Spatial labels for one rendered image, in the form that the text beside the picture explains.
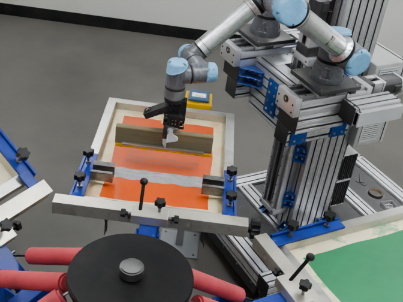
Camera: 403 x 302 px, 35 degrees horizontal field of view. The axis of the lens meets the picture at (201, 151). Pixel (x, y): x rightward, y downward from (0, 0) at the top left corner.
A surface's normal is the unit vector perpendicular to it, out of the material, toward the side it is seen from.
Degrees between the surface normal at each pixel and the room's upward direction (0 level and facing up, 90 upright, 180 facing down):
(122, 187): 0
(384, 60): 0
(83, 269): 0
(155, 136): 90
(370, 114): 90
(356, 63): 94
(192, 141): 90
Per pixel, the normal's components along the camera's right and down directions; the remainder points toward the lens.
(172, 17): -0.05, 0.55
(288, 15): 0.25, 0.50
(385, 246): 0.12, -0.83
